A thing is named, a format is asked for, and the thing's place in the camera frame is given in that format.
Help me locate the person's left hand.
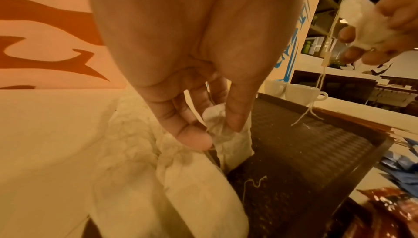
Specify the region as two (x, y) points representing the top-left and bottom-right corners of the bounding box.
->
(84, 0), (308, 153)

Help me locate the pile of blue sugar sachets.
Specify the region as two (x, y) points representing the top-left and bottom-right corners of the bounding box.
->
(378, 137), (418, 184)

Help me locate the row of tea bags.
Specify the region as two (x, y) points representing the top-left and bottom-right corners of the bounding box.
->
(88, 84), (251, 238)

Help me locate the pile of red Nescafe sachets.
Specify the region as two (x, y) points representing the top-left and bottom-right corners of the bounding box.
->
(339, 186), (418, 238)

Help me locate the wooden shelving unit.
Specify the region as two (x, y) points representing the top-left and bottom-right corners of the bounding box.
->
(299, 0), (357, 70)

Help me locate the person's right hand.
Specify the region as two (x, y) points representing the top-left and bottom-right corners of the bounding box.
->
(338, 0), (418, 67)

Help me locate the small white cup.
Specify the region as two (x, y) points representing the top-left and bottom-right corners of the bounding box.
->
(285, 83), (330, 108)
(261, 79), (288, 99)

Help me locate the dark brown tray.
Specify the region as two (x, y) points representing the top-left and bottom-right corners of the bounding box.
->
(81, 92), (397, 238)

